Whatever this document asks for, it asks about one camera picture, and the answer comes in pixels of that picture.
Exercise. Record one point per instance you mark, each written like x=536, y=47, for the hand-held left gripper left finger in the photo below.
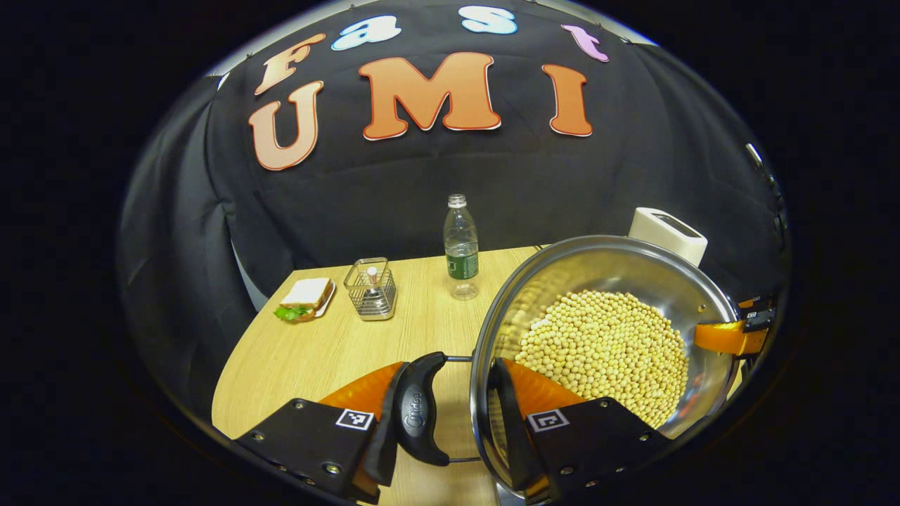
x=380, y=457

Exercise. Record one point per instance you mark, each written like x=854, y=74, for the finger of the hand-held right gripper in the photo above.
x=758, y=310
x=724, y=337

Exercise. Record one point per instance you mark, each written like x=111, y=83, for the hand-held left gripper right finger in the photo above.
x=517, y=450

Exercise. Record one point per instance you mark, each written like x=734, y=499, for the stainless steel pot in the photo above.
x=633, y=267

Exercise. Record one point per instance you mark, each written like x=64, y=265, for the pile of yellow soybeans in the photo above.
x=605, y=351

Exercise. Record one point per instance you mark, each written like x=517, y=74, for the white toaster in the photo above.
x=668, y=232

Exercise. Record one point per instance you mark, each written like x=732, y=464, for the small shaker bottle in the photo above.
x=373, y=284

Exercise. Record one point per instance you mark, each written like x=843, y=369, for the sandwich with lettuce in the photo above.
x=306, y=292

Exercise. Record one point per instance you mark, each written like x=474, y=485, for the clear plastic water bottle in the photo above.
x=461, y=253

